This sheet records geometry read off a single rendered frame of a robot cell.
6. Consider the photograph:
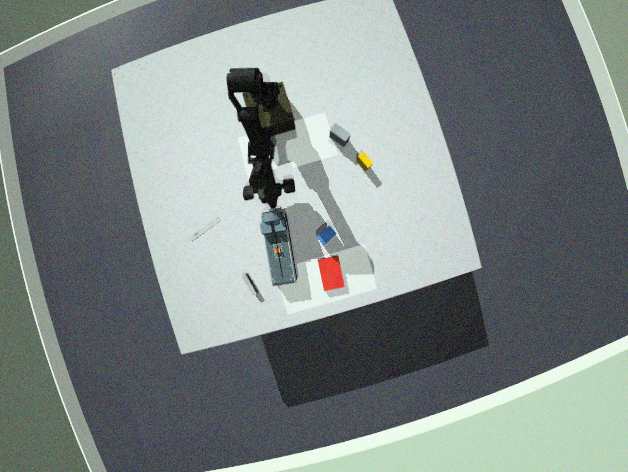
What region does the red block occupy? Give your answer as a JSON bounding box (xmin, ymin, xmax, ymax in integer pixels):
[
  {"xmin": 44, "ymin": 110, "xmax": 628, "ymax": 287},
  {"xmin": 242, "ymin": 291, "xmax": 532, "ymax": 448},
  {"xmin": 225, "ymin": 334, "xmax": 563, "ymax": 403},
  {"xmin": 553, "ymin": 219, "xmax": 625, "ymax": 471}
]
[{"xmin": 318, "ymin": 256, "xmax": 345, "ymax": 291}]

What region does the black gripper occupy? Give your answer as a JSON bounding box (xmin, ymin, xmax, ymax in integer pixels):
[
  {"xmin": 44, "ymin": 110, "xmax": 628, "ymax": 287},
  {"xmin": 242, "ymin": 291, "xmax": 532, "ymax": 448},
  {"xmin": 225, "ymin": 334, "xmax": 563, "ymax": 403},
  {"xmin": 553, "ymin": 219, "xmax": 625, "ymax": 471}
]
[{"xmin": 243, "ymin": 172, "xmax": 295, "ymax": 207}]

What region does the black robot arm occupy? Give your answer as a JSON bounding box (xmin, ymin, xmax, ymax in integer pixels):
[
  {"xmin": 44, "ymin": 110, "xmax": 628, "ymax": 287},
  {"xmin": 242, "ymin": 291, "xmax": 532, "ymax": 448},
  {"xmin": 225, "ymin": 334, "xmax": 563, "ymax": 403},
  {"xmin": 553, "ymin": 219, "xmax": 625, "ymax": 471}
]
[{"xmin": 226, "ymin": 68, "xmax": 280, "ymax": 203}]

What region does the yellow rectangular block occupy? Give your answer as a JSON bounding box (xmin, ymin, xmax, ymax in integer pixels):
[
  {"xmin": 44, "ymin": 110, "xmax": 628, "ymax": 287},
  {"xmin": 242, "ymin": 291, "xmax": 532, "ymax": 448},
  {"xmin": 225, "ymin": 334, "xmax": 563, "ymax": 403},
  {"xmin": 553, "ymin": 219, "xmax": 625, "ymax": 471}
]
[{"xmin": 356, "ymin": 152, "xmax": 374, "ymax": 171}]

